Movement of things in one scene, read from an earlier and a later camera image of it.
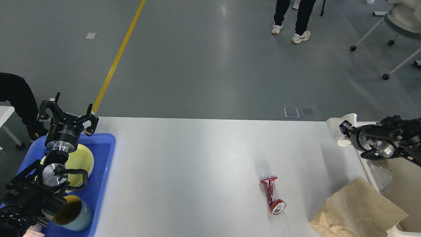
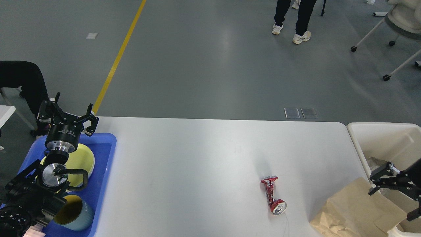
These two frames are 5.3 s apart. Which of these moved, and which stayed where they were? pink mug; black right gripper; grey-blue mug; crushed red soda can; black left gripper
Moved: black right gripper
Stayed: crushed red soda can; grey-blue mug; pink mug; black left gripper
